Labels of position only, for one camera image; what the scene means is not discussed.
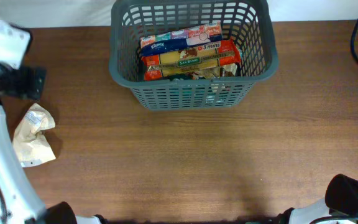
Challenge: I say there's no beige powder pouch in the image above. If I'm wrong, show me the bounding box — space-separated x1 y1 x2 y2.
12 103 56 168

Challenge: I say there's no San Remo spaghetti packet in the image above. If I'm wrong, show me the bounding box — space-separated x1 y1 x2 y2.
142 40 241 81

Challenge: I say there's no Kleenex tissue multipack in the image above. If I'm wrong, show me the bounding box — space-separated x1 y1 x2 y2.
140 22 223 57

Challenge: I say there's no beige brown snack pouch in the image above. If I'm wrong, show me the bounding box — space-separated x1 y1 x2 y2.
177 63 237 80

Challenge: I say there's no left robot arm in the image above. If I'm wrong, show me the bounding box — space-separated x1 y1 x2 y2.
0 19 107 223

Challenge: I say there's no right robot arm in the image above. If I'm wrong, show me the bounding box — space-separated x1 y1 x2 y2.
272 174 358 224

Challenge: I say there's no grey plastic basket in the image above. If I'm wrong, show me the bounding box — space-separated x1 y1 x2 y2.
109 0 278 110

